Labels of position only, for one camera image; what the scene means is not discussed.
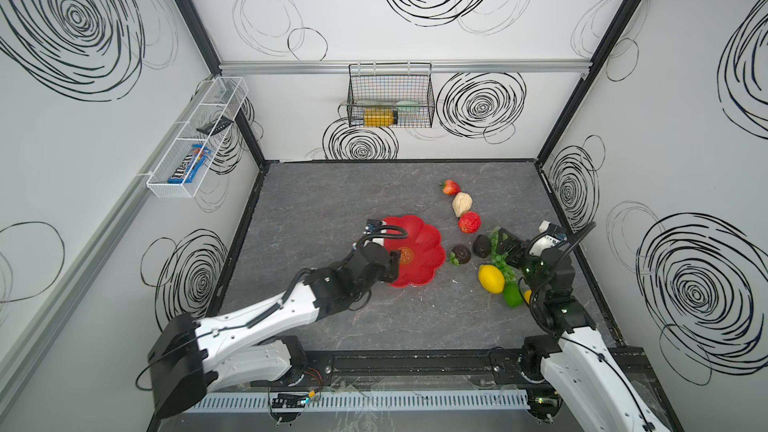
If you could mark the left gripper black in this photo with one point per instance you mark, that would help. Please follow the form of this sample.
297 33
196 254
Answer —
388 262

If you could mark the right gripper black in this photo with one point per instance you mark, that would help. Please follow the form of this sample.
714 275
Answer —
507 246

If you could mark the yellow fake lemon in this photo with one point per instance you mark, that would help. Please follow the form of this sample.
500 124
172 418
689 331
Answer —
491 278

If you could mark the fake red apple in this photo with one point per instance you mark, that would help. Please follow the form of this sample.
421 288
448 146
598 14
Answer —
469 223

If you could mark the dark mangosteen with green calyx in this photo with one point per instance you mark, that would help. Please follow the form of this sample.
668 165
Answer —
460 255

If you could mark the red flower-shaped fruit bowl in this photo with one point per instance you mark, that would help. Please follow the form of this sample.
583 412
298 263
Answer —
421 252

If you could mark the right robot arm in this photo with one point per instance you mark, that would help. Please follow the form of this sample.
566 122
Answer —
571 354

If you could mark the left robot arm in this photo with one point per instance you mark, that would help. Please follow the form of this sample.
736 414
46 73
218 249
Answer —
193 357

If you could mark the green fake grape bunch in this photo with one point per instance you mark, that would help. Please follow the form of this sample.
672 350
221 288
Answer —
508 271

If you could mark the black fake avocado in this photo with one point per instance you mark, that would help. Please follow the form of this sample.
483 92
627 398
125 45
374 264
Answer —
482 246

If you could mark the green fake lime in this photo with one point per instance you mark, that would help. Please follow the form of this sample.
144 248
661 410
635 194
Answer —
512 295

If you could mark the fake red strawberry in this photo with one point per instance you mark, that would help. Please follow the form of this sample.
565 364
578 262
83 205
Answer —
450 188

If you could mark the yellow box in basket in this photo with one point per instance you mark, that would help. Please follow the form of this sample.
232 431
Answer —
379 117

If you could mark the black remote control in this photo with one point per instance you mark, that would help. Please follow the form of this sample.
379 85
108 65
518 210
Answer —
215 127

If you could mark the blue candy packet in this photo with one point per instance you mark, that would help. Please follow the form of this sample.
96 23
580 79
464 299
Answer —
186 171

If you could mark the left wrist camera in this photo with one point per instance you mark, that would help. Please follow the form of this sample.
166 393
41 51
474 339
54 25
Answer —
372 227

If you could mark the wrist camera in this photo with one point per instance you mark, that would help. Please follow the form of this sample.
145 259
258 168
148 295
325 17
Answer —
372 227
550 235

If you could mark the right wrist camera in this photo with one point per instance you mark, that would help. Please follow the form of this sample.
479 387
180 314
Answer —
550 235

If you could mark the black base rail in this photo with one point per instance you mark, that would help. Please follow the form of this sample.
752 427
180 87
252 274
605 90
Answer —
483 368

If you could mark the grey slotted cable duct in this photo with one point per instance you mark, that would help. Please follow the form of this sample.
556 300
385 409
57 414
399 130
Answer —
351 401

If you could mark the black wire wall basket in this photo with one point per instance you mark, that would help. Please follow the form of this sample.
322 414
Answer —
402 86

